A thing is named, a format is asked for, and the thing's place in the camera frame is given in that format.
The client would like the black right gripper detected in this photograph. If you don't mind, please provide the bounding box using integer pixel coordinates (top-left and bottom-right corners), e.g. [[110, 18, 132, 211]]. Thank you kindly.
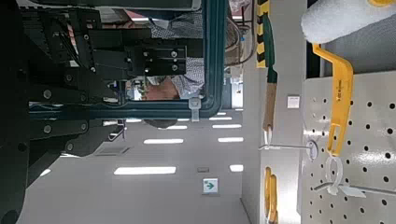
[[88, 28, 189, 80]]

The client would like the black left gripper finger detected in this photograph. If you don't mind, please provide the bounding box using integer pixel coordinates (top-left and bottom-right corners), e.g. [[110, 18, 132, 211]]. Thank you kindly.
[[29, 119, 126, 158], [29, 66, 120, 105]]

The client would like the green metal frame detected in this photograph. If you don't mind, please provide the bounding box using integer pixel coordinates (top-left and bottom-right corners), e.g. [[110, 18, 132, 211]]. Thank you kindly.
[[29, 0, 228, 121]]

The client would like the person in checkered shirt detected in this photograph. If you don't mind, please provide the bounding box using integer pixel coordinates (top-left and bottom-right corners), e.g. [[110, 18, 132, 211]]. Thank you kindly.
[[125, 8, 206, 102]]

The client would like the grey ceiling vent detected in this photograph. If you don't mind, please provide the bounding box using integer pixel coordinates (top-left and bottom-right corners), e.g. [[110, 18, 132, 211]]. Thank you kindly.
[[92, 146, 132, 157]]

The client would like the white zip tie tag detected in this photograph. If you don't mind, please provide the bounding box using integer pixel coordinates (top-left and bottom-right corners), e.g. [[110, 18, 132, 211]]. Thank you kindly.
[[188, 96, 203, 123]]

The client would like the yellow black hazard tape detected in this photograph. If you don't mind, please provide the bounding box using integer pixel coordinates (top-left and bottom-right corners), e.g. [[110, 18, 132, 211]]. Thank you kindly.
[[255, 0, 271, 69]]

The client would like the green arrow exit sign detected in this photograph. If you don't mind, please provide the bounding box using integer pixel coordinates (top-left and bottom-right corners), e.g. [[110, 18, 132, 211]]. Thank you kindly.
[[202, 177, 219, 195]]

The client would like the small white label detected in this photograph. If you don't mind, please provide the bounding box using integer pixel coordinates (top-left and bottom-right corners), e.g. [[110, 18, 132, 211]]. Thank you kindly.
[[287, 95, 301, 109]]

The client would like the metal peg hook round base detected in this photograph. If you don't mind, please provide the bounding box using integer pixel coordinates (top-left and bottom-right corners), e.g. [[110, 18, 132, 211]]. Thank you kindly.
[[257, 139, 319, 162], [313, 181, 396, 197]]

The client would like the white perforated pegboard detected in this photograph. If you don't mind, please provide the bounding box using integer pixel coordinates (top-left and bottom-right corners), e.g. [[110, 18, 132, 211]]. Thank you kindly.
[[300, 70, 396, 224]]

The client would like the brush with wooden green handle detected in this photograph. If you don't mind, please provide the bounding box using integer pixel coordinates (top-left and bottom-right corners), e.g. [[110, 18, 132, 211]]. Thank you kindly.
[[262, 13, 279, 147]]

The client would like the yellow handled tool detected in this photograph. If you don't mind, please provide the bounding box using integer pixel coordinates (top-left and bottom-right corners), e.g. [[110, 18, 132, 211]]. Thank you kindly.
[[263, 166, 279, 224]]

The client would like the white paint roller yellow handle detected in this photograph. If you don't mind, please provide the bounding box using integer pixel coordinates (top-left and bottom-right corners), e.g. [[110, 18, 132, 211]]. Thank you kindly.
[[300, 0, 396, 158]]

